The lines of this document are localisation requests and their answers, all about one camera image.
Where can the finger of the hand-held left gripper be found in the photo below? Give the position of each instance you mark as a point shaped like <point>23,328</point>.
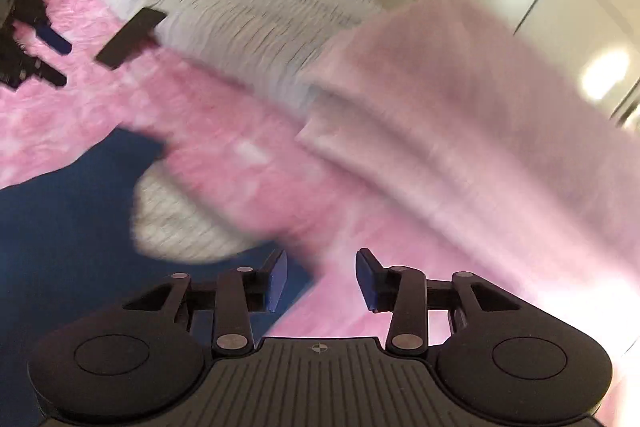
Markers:
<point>52,38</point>
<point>46,74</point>

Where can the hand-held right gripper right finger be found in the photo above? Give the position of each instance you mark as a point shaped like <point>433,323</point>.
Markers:
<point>365,279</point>

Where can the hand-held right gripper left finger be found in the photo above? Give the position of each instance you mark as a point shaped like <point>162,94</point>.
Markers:
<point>278,279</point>

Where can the navy blue garment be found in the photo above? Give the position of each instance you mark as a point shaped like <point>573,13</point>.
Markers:
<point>65,232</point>

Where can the black flat bar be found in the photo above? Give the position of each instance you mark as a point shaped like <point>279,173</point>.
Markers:
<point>131,38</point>

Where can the white grey garment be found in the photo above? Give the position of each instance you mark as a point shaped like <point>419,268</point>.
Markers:
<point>180,219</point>

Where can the pink patterned bedsheet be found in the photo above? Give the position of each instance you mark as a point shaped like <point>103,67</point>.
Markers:
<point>225,107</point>

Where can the folded pale pink blanket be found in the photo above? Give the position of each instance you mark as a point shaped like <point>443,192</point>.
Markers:
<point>450,117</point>

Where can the white textured pillow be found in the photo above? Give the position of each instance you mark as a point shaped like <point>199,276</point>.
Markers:
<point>235,7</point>

